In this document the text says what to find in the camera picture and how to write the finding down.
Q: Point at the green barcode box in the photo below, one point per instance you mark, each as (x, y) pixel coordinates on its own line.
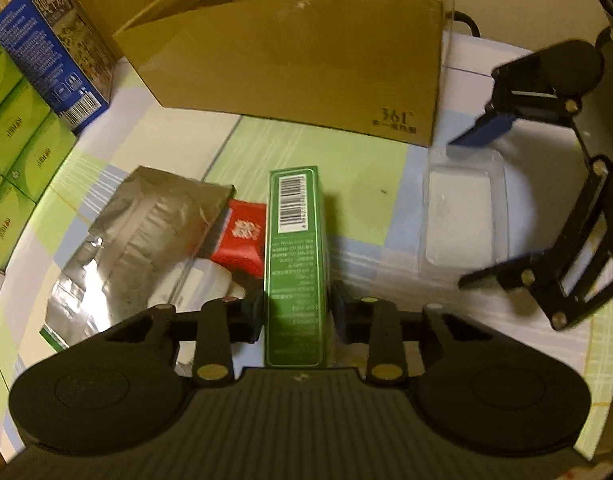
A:
(295, 260)

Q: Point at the silver foil bag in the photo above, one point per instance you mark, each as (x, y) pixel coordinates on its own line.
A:
(156, 210)

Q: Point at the red packet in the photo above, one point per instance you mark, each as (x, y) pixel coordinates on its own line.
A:
(239, 237)

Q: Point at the stack of green boxes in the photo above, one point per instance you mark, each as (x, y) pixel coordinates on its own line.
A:
(21, 150)

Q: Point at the blue printed box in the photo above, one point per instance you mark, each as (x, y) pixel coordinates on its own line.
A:
(51, 55)

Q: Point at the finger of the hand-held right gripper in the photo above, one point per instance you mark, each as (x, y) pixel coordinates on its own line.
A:
(481, 132)
(526, 272)

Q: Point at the clear plastic tray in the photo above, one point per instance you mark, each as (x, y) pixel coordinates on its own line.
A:
(461, 210)

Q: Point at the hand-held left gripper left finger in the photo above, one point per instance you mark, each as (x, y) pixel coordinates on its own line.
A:
(256, 312)

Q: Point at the brown cardboard box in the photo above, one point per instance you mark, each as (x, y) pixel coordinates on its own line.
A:
(306, 65)

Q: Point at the plaid cloth covered desktop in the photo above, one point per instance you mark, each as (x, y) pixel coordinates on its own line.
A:
(376, 180)

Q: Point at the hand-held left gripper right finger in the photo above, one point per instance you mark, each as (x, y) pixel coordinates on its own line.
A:
(338, 310)

